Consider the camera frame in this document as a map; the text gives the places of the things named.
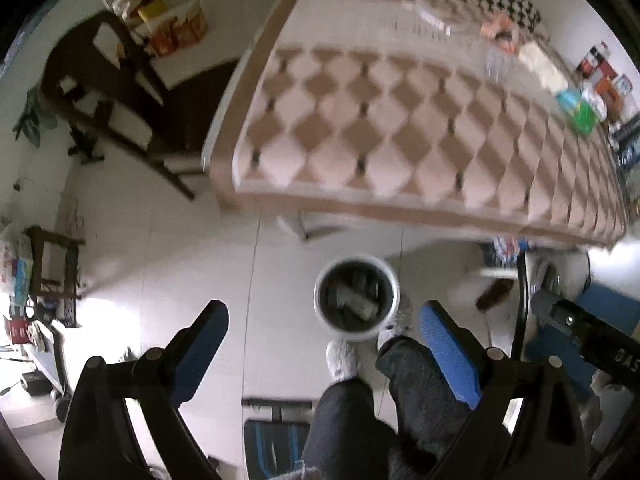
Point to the black floor stand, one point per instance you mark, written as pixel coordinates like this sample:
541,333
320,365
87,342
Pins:
87,152

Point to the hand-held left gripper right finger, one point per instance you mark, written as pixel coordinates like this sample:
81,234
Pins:
450,355

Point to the white round trash bin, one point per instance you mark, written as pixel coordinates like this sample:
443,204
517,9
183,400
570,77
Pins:
350,335

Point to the brown slipper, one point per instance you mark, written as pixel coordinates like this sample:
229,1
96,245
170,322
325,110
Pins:
495,294

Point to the crumpled paper scrap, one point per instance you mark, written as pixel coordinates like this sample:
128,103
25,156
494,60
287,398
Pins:
357,305

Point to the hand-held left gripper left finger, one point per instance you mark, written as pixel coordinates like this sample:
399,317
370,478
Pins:
200,352

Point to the black blue striped object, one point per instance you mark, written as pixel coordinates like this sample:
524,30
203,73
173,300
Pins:
272,440

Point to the clear plastic bag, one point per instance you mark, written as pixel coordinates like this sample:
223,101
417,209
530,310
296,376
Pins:
15,265

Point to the orange wrapper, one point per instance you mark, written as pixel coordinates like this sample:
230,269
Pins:
500,27

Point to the dark blue package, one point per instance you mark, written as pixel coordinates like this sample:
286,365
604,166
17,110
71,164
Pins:
627,145

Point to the dark wooden chair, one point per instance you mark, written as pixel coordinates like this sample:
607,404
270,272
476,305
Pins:
80,55

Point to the white cardboard box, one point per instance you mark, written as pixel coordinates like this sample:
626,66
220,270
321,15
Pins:
542,67

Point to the orange cardboard box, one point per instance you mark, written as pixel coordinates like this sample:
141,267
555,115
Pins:
162,40
190,30

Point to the yellow box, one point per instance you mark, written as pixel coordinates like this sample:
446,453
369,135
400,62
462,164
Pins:
151,12

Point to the brown checked tablecloth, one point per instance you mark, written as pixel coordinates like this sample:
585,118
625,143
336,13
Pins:
380,125

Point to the grey fluffy slipper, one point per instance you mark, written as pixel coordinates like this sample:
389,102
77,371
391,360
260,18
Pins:
342,360
390,341

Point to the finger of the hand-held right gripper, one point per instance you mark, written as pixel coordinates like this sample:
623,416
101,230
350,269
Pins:
562,316

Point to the grey green cloth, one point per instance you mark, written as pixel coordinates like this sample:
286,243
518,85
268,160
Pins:
35,115

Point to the small wooden stool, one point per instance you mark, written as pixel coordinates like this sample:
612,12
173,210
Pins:
52,237

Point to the orange book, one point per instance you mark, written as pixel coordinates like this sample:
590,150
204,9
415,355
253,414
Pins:
607,92

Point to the clear plastic bottle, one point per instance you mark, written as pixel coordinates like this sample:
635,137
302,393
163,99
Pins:
500,64

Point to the teal green packet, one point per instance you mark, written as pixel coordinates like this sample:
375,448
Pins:
577,110

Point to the red black box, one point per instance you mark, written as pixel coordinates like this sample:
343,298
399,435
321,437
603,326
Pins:
594,62

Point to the person's left leg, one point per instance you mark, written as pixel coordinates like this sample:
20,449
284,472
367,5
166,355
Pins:
345,430

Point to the blue printed carton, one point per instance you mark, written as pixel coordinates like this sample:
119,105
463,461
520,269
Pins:
505,251

